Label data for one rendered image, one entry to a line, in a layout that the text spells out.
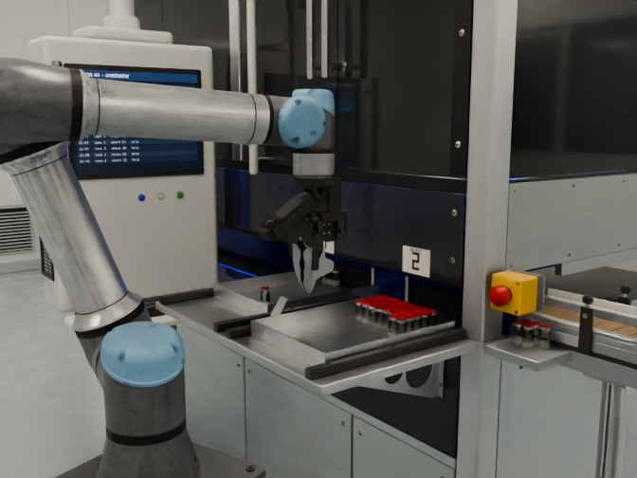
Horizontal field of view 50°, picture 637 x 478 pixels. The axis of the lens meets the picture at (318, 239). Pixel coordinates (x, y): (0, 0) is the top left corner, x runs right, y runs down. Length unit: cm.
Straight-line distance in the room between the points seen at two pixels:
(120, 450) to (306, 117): 55
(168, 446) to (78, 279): 29
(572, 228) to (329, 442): 86
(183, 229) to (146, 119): 117
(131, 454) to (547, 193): 98
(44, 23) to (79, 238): 570
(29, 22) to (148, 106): 575
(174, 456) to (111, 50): 126
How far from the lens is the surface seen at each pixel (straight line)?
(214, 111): 99
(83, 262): 109
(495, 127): 138
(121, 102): 95
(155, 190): 206
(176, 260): 211
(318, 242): 120
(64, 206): 108
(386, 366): 129
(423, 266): 152
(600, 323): 148
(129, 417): 102
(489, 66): 138
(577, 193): 163
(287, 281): 189
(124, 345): 101
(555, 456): 178
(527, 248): 150
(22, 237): 666
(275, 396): 213
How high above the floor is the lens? 132
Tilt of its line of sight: 10 degrees down
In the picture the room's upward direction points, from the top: straight up
